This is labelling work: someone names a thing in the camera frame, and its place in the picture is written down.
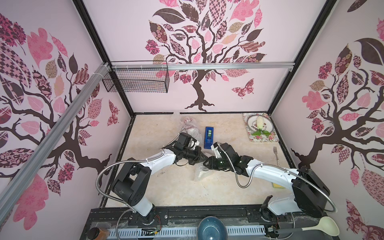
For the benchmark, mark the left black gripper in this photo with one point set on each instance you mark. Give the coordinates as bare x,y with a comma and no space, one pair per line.
199,158

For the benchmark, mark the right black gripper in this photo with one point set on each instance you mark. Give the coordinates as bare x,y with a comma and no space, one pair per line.
212,163

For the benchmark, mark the blue tape dispenser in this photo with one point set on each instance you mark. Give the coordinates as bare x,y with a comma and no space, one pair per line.
208,137

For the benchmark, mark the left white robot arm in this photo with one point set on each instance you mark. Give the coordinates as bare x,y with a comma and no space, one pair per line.
131,182

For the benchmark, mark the metal fork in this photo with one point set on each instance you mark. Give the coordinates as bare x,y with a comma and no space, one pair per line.
275,150

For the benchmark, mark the yellow sponge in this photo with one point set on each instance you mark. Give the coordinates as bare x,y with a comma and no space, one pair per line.
278,186

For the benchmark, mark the floral placemat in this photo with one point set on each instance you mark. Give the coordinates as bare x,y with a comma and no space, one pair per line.
273,138

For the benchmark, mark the white decorated plate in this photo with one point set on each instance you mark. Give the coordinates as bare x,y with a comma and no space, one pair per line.
251,123

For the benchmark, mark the white green toy vegetable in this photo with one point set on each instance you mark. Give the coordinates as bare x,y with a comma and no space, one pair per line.
260,128

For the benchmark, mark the blue ceramic bowl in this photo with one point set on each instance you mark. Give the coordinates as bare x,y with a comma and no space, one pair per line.
212,228

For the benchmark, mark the brown jar black lid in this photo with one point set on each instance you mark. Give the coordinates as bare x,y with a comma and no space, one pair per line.
97,234

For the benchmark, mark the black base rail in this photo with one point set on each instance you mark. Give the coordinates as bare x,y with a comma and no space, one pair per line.
114,219

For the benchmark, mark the rear aluminium frame bar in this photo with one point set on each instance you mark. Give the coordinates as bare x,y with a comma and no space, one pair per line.
212,66

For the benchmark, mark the aluminium frame bar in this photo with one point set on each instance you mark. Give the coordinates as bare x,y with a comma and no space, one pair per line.
27,172
212,66

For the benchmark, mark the white slotted cable duct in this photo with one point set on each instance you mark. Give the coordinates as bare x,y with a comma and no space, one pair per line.
187,232

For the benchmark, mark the black wire basket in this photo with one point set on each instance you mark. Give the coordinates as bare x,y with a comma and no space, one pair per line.
137,77

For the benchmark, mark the cream ladle grey handle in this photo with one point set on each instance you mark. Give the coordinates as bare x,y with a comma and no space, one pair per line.
326,225

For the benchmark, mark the left aluminium frame bar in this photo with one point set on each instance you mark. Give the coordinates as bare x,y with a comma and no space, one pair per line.
27,172

